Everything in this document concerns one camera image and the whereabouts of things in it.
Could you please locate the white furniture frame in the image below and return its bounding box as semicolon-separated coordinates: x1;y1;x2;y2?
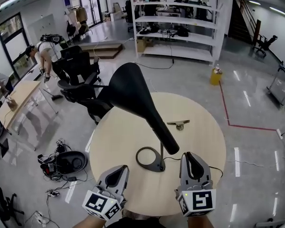
254;216;285;228

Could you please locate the black office chair tall headrest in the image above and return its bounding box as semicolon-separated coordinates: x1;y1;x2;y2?
60;45;102;85

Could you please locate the clothes rack with garments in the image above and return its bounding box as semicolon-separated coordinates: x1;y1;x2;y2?
65;5;90;41

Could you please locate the white shelving unit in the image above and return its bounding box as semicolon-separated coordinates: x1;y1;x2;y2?
129;0;233;64

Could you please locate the black swivel chair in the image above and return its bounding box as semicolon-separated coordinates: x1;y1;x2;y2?
0;185;24;223

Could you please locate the person's black shirt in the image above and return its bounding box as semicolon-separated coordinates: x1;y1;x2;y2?
104;216;167;228

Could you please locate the grey locker cabinet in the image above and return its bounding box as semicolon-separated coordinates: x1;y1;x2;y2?
28;14;55;45

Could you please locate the brown object on side table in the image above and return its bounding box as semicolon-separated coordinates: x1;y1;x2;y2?
6;97;19;110

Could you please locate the black oval equipment case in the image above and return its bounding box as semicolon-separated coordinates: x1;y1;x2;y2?
56;151;88;175

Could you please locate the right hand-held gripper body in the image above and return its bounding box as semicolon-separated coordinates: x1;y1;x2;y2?
175;179;217;218

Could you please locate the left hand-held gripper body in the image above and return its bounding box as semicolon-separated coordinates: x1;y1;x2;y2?
82;185;128;221

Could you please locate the person's left forearm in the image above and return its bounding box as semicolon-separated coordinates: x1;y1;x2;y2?
72;214;110;228

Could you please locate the black desk lamp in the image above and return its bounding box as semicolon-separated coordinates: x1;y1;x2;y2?
108;62;181;173

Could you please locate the black reclined office chair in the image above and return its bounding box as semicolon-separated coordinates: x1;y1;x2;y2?
253;34;278;57

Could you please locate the pile of black electronic gear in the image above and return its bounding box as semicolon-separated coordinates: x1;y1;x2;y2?
37;139;66;182

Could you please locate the cardboard box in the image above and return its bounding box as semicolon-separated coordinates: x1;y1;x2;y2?
136;38;147;53

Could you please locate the person's right forearm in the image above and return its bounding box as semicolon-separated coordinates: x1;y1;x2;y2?
187;215;209;228

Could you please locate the yellow waste bin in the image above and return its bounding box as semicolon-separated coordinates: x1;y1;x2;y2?
210;66;223;85

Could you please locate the white floor cable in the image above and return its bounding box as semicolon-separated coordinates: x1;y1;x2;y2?
225;159;280;168

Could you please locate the wooden rectangular side table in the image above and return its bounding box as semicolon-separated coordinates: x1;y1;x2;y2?
0;79;59;137

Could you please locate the dark staircase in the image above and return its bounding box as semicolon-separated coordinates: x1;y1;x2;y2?
228;0;262;46

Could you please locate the floor broom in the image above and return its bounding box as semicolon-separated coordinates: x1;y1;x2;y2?
42;88;62;101

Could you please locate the brass metal clip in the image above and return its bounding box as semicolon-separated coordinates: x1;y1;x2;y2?
166;119;190;131

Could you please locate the wooden step platform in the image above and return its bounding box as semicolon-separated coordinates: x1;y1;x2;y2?
79;43;123;59

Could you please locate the black mesh office chair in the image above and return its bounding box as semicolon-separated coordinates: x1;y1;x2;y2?
57;79;97;104

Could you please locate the thin black cable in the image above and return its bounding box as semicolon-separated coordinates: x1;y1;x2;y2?
163;157;224;180

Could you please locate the metal trolley cart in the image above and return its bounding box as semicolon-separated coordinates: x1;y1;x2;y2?
266;64;285;106

